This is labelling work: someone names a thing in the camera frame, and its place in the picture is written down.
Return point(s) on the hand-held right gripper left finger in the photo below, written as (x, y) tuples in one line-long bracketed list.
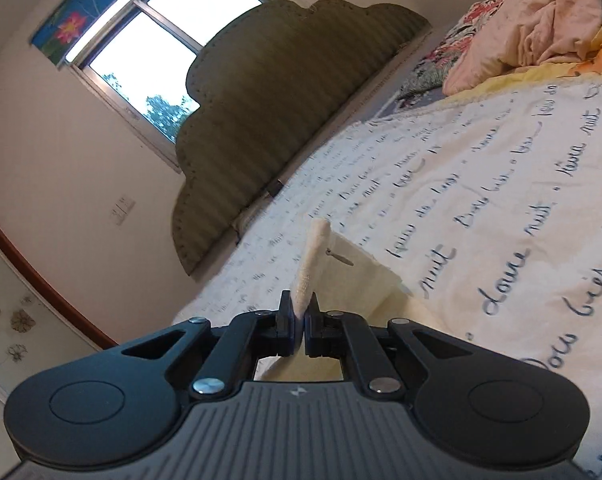
[(287, 310)]

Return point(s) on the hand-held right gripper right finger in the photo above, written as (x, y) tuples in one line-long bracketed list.
[(311, 325)]

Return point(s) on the cream towel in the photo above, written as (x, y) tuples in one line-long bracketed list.
[(331, 277)]

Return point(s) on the small black device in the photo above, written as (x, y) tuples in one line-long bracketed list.
[(276, 187)]

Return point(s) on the white script-print bed sheet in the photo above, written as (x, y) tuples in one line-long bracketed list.
[(481, 185)]

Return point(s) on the green padded headboard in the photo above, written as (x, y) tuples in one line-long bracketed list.
[(281, 85)]

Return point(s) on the flower-patterned wardrobe door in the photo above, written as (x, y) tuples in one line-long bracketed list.
[(11, 310)]

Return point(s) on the window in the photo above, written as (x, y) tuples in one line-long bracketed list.
[(146, 60)]

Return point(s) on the floral pillow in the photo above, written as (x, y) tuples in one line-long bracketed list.
[(461, 35)]

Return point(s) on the blue floral window valance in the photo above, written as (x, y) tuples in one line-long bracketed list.
[(71, 25)]

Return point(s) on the pink blanket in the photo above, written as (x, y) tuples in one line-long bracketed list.
[(531, 25)]

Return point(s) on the white wall socket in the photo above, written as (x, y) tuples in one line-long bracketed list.
[(117, 215), (128, 203)]

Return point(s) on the brown wooden frame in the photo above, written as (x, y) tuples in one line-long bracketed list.
[(46, 290)]

